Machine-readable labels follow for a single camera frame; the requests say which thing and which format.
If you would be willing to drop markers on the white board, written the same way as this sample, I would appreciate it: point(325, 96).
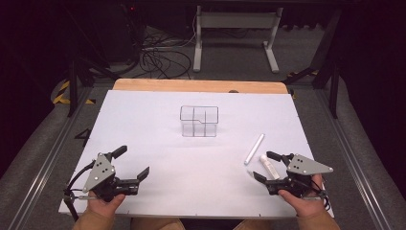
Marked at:
point(178, 166)

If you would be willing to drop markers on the grey metal stand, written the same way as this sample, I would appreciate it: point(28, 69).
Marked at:
point(236, 20)

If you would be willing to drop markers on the white tube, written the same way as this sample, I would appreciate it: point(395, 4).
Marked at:
point(269, 166)

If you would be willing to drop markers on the person's right hand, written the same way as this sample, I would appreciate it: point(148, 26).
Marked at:
point(303, 204)

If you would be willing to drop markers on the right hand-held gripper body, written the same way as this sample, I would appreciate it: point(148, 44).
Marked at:
point(303, 166)

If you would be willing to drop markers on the black metal stand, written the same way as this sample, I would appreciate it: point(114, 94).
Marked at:
point(75, 86)
point(333, 80)

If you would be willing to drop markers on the aluminium floor rail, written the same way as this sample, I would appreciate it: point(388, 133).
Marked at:
point(44, 166)
point(354, 159)

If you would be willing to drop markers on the clear plastic pen holder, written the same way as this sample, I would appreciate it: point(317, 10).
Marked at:
point(199, 121)

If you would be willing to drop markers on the person's left hand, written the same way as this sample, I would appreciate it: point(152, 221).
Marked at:
point(107, 204)

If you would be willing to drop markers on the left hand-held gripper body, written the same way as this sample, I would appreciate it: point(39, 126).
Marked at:
point(99, 172)

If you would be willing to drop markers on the wooden table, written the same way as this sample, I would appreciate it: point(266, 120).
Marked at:
point(198, 85)

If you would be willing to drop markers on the white pen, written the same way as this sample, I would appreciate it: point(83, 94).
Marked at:
point(254, 149)

